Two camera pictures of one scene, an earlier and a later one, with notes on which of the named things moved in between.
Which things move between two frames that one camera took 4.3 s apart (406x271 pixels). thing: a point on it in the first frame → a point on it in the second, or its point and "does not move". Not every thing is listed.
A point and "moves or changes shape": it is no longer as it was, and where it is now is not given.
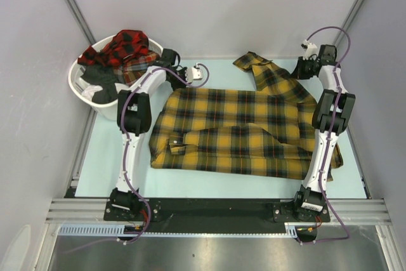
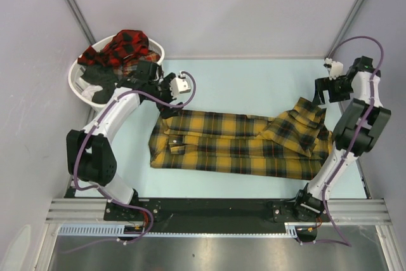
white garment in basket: x=89 y=91 does not move
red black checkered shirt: x=122 y=44 does not move
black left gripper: x=182 y=84 → x=166 y=84
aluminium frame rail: x=78 y=211 does not move
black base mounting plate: x=214 y=214 does not move
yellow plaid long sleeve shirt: x=269 y=133 moves or changes shape
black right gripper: x=298 y=73 → x=325 y=84
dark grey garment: x=106 y=77 does not move
